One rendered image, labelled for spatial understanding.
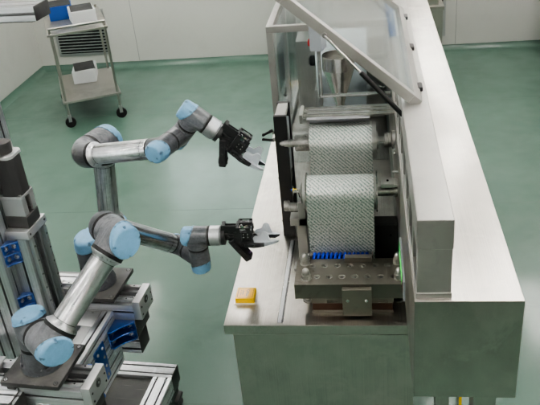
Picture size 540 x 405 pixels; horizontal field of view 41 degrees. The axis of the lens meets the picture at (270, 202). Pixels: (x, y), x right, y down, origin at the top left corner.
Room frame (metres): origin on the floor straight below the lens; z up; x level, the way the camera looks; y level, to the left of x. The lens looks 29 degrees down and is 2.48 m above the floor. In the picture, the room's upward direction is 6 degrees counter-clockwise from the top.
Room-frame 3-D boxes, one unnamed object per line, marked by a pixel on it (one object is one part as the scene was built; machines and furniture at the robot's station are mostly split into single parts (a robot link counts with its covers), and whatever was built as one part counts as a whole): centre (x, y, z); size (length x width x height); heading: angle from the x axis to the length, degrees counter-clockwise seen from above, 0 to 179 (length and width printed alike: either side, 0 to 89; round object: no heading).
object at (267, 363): (3.20, -0.33, 0.43); 2.52 x 0.64 x 0.86; 171
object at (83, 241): (2.50, 0.74, 0.98); 0.13 x 0.12 x 0.14; 151
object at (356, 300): (1.98, -0.26, 0.96); 0.10 x 0.03 x 0.11; 81
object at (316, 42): (2.82, -0.25, 1.66); 0.07 x 0.07 x 0.10; 66
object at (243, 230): (2.27, 0.13, 1.12); 0.12 x 0.08 x 0.09; 81
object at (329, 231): (2.20, -0.25, 1.12); 0.23 x 0.01 x 0.18; 81
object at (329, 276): (2.08, -0.26, 1.00); 0.40 x 0.16 x 0.06; 81
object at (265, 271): (3.20, -0.32, 0.88); 2.52 x 0.66 x 0.04; 171
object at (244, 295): (2.16, 0.12, 0.91); 0.07 x 0.07 x 0.02; 81
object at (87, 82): (6.80, 1.66, 0.51); 0.91 x 0.58 x 1.02; 15
